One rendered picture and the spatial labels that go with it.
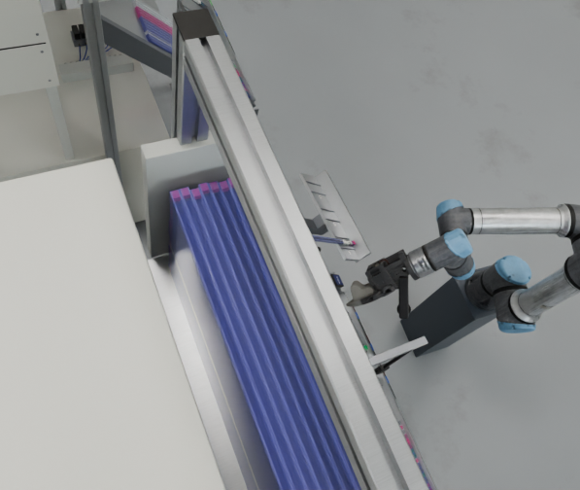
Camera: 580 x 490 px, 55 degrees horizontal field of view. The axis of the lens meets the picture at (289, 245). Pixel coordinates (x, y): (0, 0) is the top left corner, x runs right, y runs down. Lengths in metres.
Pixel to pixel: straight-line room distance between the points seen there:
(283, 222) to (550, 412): 2.47
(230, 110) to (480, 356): 2.34
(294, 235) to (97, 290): 0.26
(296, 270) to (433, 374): 2.19
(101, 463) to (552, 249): 2.86
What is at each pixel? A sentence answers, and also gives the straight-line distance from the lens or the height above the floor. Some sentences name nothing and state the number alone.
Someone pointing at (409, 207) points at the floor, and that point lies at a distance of 2.96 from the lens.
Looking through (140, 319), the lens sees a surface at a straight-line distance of 0.66.
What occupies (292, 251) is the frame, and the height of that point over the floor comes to 1.90.
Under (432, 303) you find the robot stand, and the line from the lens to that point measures 2.39.
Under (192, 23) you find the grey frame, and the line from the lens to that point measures 0.66.
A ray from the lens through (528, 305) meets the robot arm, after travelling 1.94.
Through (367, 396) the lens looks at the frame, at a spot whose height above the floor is 1.90.
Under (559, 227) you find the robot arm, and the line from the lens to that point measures 1.73.
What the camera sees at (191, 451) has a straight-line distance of 0.64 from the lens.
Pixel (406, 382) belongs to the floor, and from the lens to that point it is 2.61.
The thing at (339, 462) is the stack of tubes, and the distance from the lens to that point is 0.72.
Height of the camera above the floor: 2.35
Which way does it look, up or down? 62 degrees down
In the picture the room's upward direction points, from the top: 24 degrees clockwise
